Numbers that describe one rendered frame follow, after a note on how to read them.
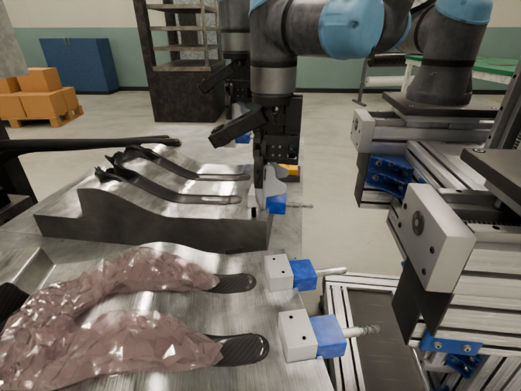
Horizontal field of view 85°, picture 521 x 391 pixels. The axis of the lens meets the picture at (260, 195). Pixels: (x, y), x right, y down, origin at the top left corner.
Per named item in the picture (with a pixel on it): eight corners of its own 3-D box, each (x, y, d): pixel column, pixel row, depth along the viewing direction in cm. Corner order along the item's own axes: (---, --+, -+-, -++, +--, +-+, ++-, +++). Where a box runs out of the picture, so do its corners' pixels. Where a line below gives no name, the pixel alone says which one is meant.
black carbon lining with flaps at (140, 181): (252, 181, 72) (251, 145, 67) (239, 216, 58) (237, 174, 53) (123, 173, 76) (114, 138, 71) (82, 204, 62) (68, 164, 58)
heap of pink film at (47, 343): (219, 267, 47) (215, 228, 43) (225, 379, 32) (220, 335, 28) (47, 286, 43) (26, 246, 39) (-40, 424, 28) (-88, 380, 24)
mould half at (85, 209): (277, 195, 80) (279, 149, 73) (266, 257, 57) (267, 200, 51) (111, 183, 86) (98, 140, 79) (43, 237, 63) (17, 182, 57)
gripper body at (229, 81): (254, 105, 75) (253, 53, 69) (222, 104, 76) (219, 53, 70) (258, 99, 81) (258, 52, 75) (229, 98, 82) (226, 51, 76)
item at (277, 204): (312, 210, 61) (314, 188, 59) (312, 223, 57) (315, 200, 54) (251, 205, 63) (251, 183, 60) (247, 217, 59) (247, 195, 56)
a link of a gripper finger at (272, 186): (284, 216, 53) (288, 166, 50) (253, 212, 54) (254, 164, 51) (285, 210, 56) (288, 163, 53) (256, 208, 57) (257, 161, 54)
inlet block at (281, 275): (336, 271, 50) (341, 247, 48) (349, 293, 46) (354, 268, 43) (263, 279, 49) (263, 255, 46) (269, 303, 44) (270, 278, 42)
